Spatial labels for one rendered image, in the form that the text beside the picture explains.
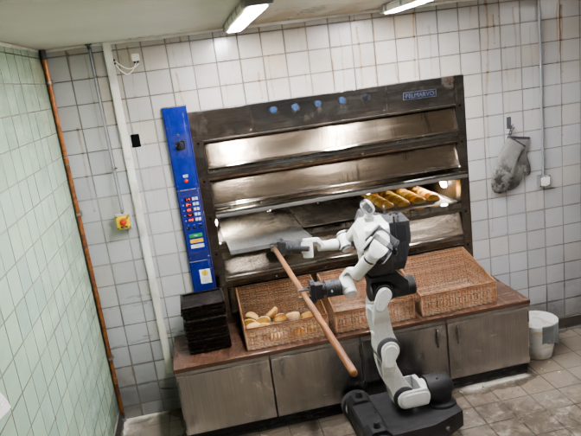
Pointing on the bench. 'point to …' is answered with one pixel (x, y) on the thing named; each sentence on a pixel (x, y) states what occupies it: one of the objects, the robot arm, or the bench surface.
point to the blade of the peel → (264, 240)
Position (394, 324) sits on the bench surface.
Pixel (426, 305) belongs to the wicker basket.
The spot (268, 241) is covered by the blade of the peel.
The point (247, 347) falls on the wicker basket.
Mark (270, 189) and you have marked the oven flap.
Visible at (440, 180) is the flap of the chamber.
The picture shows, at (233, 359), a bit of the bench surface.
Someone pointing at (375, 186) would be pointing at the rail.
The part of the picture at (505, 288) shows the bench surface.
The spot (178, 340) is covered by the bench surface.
